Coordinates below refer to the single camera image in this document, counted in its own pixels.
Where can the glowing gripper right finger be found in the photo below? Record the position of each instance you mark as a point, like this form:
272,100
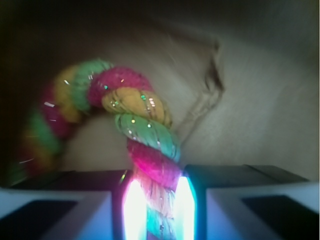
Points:
246,202

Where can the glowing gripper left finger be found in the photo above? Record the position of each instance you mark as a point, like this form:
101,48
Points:
72,205

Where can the brown paper bag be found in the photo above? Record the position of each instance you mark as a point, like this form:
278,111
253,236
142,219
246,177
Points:
241,77

